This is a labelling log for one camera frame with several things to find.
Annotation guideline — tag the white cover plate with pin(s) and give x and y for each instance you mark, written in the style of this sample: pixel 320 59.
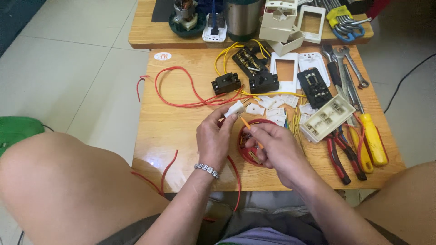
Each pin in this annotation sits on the white cover plate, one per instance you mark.
pixel 313 61

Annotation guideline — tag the wide black switch block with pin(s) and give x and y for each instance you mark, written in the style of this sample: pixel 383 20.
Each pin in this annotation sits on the wide black switch block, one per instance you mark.
pixel 264 83

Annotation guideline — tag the person's left hand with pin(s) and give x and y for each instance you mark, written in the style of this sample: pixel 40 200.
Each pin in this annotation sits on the person's left hand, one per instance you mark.
pixel 213 141

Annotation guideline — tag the low open white box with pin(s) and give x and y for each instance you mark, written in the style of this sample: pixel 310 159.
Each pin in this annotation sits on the low open white box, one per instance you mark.
pixel 288 44

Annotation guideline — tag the white socket with black plug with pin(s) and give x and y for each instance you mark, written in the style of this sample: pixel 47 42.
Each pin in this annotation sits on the white socket with black plug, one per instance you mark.
pixel 214 32

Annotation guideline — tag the electric motor on green base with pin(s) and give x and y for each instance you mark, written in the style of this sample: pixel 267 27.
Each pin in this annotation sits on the electric motor on green base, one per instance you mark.
pixel 186 18

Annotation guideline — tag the person's right hand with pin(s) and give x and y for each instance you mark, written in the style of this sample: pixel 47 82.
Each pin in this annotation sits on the person's right hand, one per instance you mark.
pixel 279 153

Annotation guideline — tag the pile of white plug parts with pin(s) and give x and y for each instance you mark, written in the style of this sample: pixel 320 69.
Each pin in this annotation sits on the pile of white plug parts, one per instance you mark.
pixel 277 112

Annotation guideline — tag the large white frame plate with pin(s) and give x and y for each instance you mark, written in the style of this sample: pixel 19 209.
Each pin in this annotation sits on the large white frame plate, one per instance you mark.
pixel 301 32

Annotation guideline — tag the person's left leg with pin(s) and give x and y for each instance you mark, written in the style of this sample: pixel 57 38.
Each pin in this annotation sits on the person's left leg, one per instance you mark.
pixel 68 183

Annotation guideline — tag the steel adjustable wrench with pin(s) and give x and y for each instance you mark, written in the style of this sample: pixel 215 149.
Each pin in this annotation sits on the steel adjustable wrench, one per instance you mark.
pixel 332 68

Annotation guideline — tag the white housing with brass contacts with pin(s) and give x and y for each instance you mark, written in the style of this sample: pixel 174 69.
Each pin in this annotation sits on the white housing with brass contacts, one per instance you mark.
pixel 327 117

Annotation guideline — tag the green plastic stool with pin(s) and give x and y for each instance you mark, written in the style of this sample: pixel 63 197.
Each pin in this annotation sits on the green plastic stool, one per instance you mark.
pixel 17 131

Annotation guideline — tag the small black switch block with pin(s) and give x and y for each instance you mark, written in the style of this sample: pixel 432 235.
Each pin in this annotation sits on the small black switch block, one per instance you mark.
pixel 226 83

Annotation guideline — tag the person's grey shorts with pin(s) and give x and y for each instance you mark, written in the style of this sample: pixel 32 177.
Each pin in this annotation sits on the person's grey shorts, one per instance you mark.
pixel 259 228

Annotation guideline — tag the small orange screwdriver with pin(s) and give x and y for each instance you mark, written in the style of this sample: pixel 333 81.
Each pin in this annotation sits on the small orange screwdriver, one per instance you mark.
pixel 246 124

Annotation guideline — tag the long steel open-end wrench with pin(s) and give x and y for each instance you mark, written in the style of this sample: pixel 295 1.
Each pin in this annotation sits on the long steel open-end wrench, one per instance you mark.
pixel 345 80

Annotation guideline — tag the red round socket housing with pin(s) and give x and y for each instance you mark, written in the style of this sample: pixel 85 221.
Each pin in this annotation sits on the red round socket housing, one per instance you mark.
pixel 244 153

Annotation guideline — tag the steel combination wrench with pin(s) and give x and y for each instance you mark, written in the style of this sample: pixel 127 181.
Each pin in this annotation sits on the steel combination wrench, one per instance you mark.
pixel 356 69

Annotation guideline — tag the red object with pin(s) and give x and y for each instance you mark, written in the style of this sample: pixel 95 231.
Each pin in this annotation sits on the red object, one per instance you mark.
pixel 378 7

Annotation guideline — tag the black mat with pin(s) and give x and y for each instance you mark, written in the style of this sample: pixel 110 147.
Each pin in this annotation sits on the black mat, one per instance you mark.
pixel 162 10

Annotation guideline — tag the white two-pin plug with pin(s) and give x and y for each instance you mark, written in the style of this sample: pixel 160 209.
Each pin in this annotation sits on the white two-pin plug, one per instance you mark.
pixel 235 109

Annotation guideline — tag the person's leg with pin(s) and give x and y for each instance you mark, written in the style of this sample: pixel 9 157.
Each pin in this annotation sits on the person's leg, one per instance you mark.
pixel 405 204
pixel 68 183

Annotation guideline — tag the steel cylinder flask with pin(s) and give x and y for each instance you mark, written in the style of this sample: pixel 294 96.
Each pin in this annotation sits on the steel cylinder flask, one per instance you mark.
pixel 242 18

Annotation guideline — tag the black socket module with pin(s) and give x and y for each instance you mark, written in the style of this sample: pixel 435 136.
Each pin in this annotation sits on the black socket module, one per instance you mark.
pixel 315 88

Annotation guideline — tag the tall open white box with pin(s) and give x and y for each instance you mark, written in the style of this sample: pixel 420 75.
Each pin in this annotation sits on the tall open white box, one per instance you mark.
pixel 277 23

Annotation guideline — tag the person's right leg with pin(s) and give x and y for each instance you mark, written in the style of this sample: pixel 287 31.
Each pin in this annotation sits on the person's right leg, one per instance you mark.
pixel 405 204

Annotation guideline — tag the hex key set yellow holder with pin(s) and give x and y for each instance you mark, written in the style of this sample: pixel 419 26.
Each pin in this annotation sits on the hex key set yellow holder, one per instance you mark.
pixel 335 13

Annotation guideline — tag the black board with brass contacts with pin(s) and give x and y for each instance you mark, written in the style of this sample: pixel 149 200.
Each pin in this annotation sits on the black board with brass contacts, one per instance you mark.
pixel 248 61

